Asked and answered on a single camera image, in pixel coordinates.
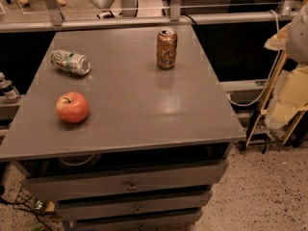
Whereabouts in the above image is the orange soda can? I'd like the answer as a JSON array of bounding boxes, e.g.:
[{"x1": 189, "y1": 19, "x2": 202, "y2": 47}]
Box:
[{"x1": 156, "y1": 28, "x2": 178, "y2": 69}]

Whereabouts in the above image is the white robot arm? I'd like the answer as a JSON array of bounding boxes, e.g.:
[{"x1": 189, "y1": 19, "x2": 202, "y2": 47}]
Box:
[{"x1": 286, "y1": 4, "x2": 308, "y2": 64}]

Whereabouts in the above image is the green white crushed can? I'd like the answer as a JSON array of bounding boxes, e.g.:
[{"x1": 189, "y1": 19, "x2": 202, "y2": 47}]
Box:
[{"x1": 51, "y1": 50, "x2": 91, "y2": 76}]

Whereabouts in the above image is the grey drawer cabinet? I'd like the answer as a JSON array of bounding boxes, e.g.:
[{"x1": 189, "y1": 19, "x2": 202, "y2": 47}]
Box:
[{"x1": 0, "y1": 24, "x2": 246, "y2": 231}]

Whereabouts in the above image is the red apple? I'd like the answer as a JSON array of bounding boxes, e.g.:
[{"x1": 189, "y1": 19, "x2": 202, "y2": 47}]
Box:
[{"x1": 56, "y1": 92, "x2": 89, "y2": 123}]

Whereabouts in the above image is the middle grey drawer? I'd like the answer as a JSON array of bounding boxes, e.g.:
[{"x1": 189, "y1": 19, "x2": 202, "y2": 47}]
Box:
[{"x1": 56, "y1": 190, "x2": 212, "y2": 220}]

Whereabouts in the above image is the grey drawer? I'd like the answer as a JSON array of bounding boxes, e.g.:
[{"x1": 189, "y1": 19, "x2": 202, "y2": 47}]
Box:
[
  {"x1": 76, "y1": 209, "x2": 202, "y2": 231},
  {"x1": 23, "y1": 159, "x2": 229, "y2": 201},
  {"x1": 56, "y1": 190, "x2": 212, "y2": 220}
]

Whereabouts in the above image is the bowl inside cabinet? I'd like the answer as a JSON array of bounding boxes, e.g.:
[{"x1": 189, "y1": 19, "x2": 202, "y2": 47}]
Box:
[{"x1": 58, "y1": 154, "x2": 100, "y2": 169}]

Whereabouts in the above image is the bottom grey drawer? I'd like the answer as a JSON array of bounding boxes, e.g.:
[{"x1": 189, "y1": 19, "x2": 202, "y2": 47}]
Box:
[{"x1": 76, "y1": 209, "x2": 202, "y2": 231}]

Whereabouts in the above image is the top grey drawer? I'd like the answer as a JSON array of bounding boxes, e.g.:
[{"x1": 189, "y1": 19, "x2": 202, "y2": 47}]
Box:
[{"x1": 23, "y1": 159, "x2": 229, "y2": 201}]

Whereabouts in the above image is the small bottle at left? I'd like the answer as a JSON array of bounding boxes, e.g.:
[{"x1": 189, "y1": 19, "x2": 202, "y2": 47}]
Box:
[{"x1": 0, "y1": 72, "x2": 21, "y2": 103}]

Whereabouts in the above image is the white cable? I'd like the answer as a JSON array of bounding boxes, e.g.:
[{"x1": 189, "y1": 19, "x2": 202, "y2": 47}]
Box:
[{"x1": 228, "y1": 9, "x2": 282, "y2": 108}]

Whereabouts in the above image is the wire basket on floor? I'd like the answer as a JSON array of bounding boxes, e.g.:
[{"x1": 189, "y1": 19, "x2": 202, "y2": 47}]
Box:
[{"x1": 13, "y1": 187, "x2": 47, "y2": 214}]

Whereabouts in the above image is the metal railing frame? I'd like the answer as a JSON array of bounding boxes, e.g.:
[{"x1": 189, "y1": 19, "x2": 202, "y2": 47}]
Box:
[{"x1": 0, "y1": 0, "x2": 307, "y2": 33}]

